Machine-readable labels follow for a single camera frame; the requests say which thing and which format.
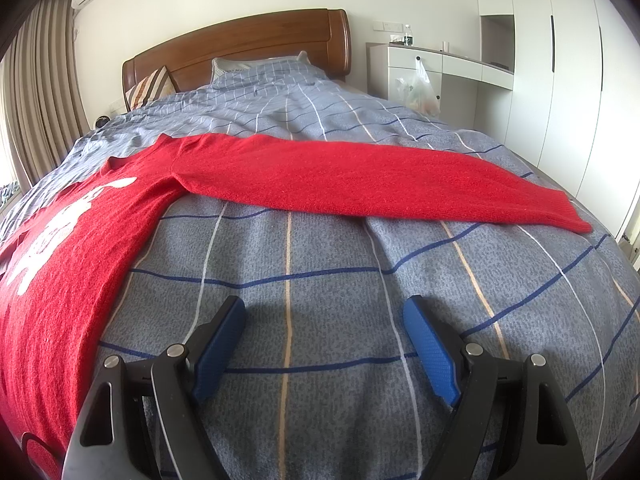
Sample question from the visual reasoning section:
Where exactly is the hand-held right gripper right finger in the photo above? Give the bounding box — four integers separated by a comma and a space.
403, 295, 588, 480

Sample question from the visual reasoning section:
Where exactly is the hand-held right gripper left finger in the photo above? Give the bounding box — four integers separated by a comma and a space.
61, 296, 247, 480

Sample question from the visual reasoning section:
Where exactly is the red knit sweater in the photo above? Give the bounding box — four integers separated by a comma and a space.
0, 132, 594, 480

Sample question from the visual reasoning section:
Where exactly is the blue-grey checked blanket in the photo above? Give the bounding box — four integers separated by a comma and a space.
0, 55, 640, 480

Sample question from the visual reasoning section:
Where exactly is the white plastic bag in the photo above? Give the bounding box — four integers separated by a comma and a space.
396, 57, 442, 117

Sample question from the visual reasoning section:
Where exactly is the striped pillow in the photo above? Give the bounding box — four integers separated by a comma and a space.
125, 66, 179, 111

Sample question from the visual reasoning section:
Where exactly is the blue checked pillow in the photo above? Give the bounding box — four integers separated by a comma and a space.
211, 50, 331, 85

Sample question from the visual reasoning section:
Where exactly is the white desk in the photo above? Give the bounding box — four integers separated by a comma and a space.
366, 42, 516, 126

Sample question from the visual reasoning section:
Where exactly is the white wardrobe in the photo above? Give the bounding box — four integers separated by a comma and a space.
472, 0, 640, 241

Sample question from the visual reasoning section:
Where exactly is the wooden headboard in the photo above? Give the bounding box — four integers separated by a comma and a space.
122, 8, 352, 113

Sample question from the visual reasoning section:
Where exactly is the beige curtain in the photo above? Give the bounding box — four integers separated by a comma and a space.
0, 0, 86, 186

